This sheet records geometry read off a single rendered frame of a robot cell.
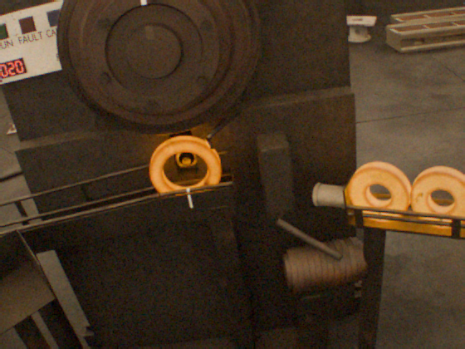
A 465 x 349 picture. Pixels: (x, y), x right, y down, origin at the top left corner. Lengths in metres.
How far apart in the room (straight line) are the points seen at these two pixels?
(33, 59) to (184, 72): 0.46
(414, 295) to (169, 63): 1.31
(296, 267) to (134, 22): 0.72
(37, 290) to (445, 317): 1.38
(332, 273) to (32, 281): 0.79
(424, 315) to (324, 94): 0.94
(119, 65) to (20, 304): 0.65
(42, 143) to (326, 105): 0.79
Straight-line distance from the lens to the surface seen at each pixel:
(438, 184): 1.12
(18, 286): 1.34
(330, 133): 1.35
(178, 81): 1.05
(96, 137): 1.32
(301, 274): 1.27
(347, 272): 1.29
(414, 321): 1.83
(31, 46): 1.31
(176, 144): 1.22
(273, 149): 1.22
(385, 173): 1.14
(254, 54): 1.12
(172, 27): 1.02
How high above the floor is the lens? 1.38
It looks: 31 degrees down
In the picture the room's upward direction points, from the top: 9 degrees counter-clockwise
